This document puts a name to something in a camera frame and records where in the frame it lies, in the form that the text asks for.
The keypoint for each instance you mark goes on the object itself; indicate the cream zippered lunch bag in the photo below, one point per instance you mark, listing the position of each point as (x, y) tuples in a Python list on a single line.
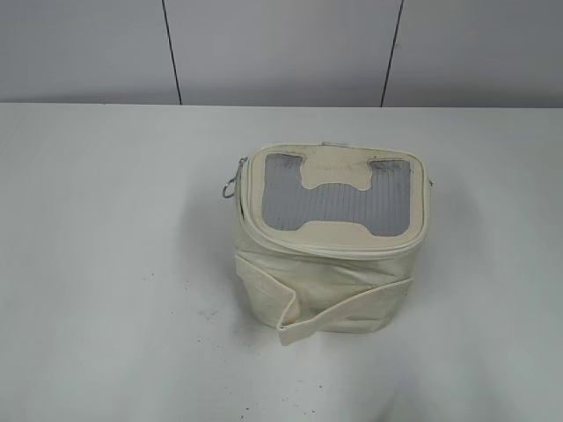
[(327, 235)]

